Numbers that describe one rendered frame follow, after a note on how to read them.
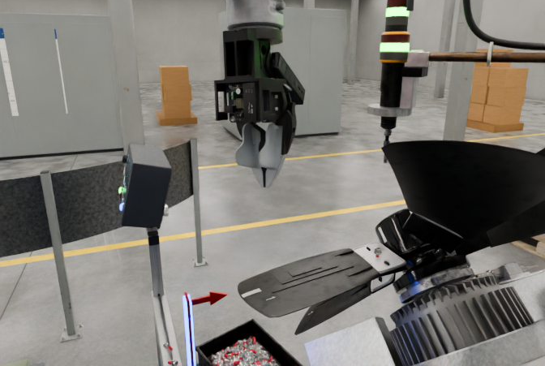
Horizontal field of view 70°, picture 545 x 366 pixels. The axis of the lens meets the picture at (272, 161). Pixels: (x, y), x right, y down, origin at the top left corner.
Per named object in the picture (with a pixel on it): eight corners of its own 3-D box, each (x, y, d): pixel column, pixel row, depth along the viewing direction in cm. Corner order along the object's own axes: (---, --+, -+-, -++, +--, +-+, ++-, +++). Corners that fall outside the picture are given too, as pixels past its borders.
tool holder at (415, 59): (428, 113, 64) (435, 51, 61) (418, 119, 58) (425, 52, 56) (375, 109, 69) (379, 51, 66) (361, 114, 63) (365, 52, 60)
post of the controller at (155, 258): (164, 294, 114) (159, 234, 109) (153, 297, 113) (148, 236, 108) (163, 290, 117) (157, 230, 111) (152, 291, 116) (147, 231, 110)
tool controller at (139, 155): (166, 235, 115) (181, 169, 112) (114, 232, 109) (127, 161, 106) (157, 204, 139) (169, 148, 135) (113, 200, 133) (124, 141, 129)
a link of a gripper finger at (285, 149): (261, 154, 55) (259, 92, 54) (268, 152, 56) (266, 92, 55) (291, 155, 53) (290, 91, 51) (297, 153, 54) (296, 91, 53)
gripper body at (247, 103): (214, 126, 51) (209, 30, 49) (248, 122, 58) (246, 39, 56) (264, 126, 47) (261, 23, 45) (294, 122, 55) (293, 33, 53)
